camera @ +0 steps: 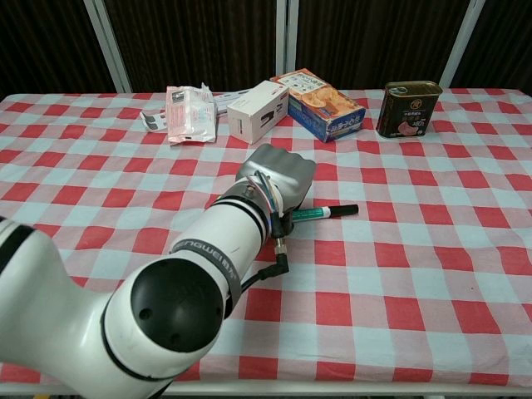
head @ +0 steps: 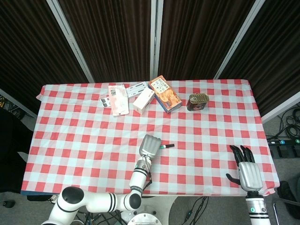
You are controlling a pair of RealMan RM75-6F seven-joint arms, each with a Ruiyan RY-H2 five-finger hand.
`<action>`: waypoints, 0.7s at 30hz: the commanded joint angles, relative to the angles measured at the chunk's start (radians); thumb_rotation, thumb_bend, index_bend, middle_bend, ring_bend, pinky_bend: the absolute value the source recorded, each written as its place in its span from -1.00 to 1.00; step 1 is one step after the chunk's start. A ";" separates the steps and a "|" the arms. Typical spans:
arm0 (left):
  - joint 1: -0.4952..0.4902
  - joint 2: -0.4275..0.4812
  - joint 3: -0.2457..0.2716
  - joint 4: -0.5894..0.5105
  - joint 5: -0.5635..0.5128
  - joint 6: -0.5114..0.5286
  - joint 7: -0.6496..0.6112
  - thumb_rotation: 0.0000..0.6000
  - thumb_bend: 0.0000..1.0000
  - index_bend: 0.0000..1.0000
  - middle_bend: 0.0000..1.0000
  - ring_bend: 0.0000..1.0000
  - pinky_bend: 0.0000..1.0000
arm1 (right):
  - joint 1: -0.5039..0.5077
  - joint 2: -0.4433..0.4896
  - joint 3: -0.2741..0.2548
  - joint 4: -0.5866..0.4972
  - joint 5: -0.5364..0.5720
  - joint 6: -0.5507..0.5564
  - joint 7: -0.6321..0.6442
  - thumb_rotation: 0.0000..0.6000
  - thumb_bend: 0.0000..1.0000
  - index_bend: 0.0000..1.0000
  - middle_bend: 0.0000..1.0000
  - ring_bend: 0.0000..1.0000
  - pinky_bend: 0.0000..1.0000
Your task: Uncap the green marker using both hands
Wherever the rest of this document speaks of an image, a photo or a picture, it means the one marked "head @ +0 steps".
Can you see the metal chair leg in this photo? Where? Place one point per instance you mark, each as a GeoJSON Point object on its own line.
{"type": "Point", "coordinates": [276, 211]}

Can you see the red white checked tablecloth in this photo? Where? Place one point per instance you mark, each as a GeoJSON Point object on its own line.
{"type": "Point", "coordinates": [93, 152]}

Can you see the white cardboard box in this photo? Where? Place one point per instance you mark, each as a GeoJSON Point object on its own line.
{"type": "Point", "coordinates": [143, 101]}

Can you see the low aluminium frame rail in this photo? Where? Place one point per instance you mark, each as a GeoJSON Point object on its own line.
{"type": "Point", "coordinates": [17, 103]}
{"type": "Point", "coordinates": [281, 110]}

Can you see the black power strip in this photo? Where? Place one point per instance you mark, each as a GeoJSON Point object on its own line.
{"type": "Point", "coordinates": [283, 141]}

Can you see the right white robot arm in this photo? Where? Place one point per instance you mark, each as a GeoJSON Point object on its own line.
{"type": "Point", "coordinates": [257, 208]}

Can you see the black chair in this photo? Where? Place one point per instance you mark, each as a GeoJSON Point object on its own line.
{"type": "Point", "coordinates": [11, 152]}

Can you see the orange blue biscuit box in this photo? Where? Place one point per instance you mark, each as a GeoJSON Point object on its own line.
{"type": "Point", "coordinates": [167, 96]}

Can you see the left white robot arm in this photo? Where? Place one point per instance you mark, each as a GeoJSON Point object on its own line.
{"type": "Point", "coordinates": [98, 202]}

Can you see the white blister strip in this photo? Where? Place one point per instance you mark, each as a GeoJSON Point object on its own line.
{"type": "Point", "coordinates": [137, 89]}

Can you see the dark luncheon meat can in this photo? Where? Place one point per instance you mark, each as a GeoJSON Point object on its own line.
{"type": "Point", "coordinates": [197, 103]}

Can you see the small black floor object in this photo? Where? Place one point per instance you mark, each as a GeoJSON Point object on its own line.
{"type": "Point", "coordinates": [8, 204]}

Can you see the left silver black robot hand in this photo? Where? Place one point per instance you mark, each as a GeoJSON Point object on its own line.
{"type": "Point", "coordinates": [150, 145]}

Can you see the green white marker pen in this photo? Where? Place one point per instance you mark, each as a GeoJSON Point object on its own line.
{"type": "Point", "coordinates": [163, 147]}

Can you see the dark brown curtain panel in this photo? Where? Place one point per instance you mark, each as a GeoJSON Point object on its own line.
{"type": "Point", "coordinates": [112, 39]}
{"type": "Point", "coordinates": [276, 58]}
{"type": "Point", "coordinates": [197, 37]}
{"type": "Point", "coordinates": [28, 47]}

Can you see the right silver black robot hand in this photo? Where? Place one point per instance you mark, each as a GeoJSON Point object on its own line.
{"type": "Point", "coordinates": [249, 177]}

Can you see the aluminium partition post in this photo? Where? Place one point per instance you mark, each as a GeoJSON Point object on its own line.
{"type": "Point", "coordinates": [70, 39]}
{"type": "Point", "coordinates": [239, 39]}
{"type": "Point", "coordinates": [155, 39]}

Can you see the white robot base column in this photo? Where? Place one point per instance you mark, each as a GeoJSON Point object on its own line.
{"type": "Point", "coordinates": [150, 211]}

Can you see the black marker cap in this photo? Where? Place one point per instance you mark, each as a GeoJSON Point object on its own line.
{"type": "Point", "coordinates": [171, 145]}

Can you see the small white card black shapes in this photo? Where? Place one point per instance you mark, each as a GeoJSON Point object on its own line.
{"type": "Point", "coordinates": [105, 102]}

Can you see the pink white plastic packet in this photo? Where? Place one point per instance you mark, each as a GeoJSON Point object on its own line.
{"type": "Point", "coordinates": [119, 103]}

